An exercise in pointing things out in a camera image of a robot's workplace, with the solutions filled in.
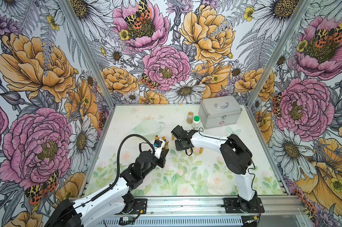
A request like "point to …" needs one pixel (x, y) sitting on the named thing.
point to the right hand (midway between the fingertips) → (181, 148)
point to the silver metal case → (219, 111)
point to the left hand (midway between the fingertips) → (165, 152)
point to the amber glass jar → (190, 118)
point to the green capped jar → (196, 122)
